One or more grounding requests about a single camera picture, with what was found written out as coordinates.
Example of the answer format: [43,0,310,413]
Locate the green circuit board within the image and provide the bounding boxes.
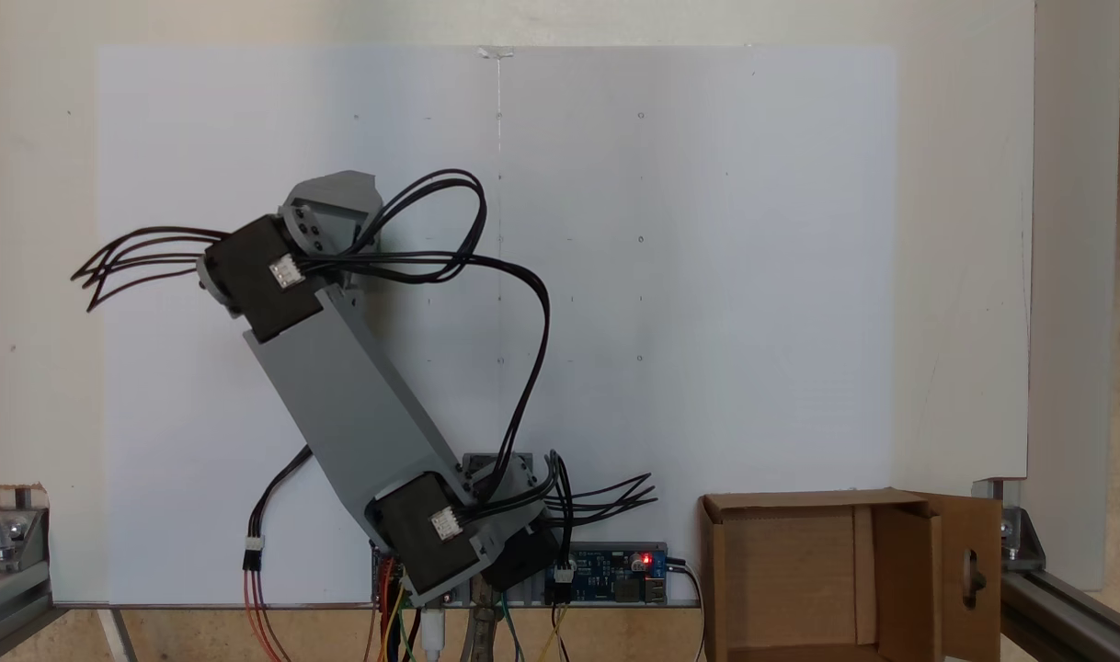
[371,541,408,610]

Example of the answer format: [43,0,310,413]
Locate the white paper sheet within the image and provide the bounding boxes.
[96,44,899,608]

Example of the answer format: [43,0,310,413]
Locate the blue circuit board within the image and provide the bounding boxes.
[546,542,669,607]

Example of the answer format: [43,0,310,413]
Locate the metal table clamp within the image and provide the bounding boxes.
[463,602,506,662]

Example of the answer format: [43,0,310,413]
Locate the grey metal bar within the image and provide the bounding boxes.
[96,607,140,662]

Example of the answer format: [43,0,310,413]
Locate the brown cardboard box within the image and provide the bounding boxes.
[700,489,1002,662]

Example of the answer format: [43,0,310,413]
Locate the black gripper motor cable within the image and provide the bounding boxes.
[71,226,232,314]

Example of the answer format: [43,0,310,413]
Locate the long black looping cable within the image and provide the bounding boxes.
[298,168,553,505]

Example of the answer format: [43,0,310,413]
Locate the black cable with white connector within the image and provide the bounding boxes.
[243,446,314,573]

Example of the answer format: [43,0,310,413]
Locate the orange red wires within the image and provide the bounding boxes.
[242,568,294,662]

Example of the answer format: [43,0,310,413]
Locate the black base cable bundle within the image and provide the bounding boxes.
[542,449,659,604]

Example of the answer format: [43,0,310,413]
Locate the coloured jumper wires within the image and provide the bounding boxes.
[365,550,429,662]

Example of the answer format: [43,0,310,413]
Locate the white USB cable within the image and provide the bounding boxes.
[420,607,447,662]

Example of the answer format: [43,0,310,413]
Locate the aluminium corner bracket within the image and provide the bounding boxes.
[974,478,1046,573]
[0,504,50,573]

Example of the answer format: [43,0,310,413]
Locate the aluminium extrusion rail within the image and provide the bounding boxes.
[0,561,57,662]
[1001,570,1120,662]

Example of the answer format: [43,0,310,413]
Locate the black power cable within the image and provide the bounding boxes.
[666,555,706,662]

